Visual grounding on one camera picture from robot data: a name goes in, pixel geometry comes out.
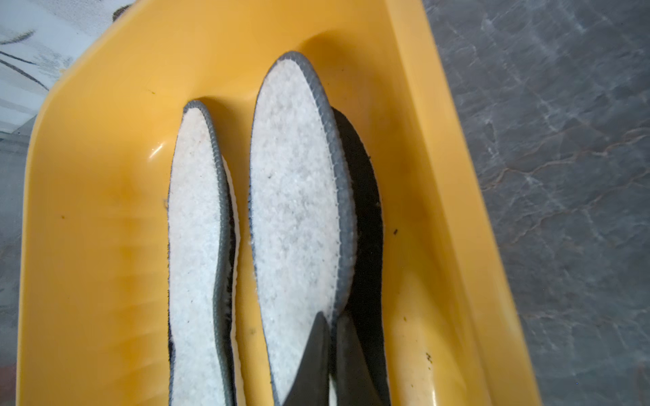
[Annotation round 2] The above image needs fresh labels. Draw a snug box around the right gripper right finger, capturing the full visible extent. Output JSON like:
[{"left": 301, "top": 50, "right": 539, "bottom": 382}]
[{"left": 336, "top": 311, "right": 384, "bottom": 406}]

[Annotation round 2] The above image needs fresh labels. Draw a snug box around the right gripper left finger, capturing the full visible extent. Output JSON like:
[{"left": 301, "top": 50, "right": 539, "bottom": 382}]
[{"left": 284, "top": 312, "right": 331, "bottom": 406}]

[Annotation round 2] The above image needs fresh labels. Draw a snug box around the black insole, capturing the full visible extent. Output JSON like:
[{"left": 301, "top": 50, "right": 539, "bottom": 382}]
[
  {"left": 333, "top": 110, "right": 390, "bottom": 405},
  {"left": 223, "top": 159, "right": 246, "bottom": 406}
]

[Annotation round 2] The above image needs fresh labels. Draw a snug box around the grey felt insole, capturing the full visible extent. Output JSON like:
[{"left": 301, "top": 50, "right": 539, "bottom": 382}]
[
  {"left": 249, "top": 51, "right": 358, "bottom": 404},
  {"left": 168, "top": 101, "right": 235, "bottom": 405}
]

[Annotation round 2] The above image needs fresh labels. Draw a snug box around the yellow plastic storage box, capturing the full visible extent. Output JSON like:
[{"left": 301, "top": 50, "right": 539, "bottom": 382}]
[{"left": 17, "top": 1, "right": 541, "bottom": 405}]

